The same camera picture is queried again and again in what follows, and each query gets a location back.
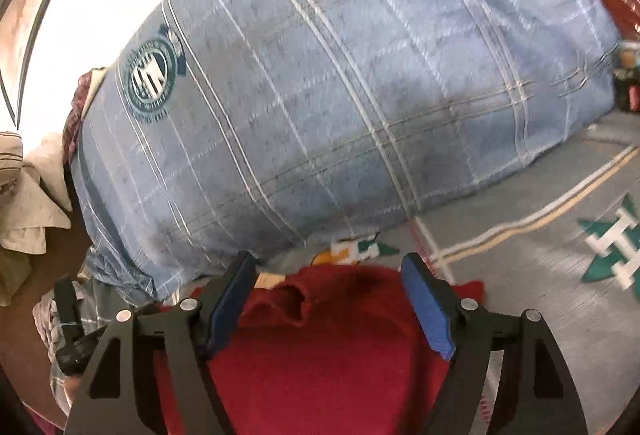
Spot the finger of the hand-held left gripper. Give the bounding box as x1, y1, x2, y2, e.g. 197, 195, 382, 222
53, 278, 84, 341

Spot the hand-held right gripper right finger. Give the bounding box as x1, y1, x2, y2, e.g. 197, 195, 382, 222
400, 252, 588, 435

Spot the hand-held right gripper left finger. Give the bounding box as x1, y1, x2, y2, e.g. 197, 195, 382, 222
64, 251, 258, 435

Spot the red fleece garment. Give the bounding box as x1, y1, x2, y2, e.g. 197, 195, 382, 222
152, 263, 486, 435

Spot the grey checked cloth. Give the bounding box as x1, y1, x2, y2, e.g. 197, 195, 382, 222
32, 265, 166, 416

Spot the grey printed bed sheet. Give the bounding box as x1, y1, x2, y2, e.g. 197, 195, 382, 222
260, 110, 640, 435

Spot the crumpled pale cloth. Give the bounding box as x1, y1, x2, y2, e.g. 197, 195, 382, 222
0, 130, 73, 256

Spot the red checked cloth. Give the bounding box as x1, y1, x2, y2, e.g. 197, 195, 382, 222
61, 67, 107, 163

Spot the small colourful item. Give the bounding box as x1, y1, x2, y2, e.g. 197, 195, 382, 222
612, 40, 640, 113

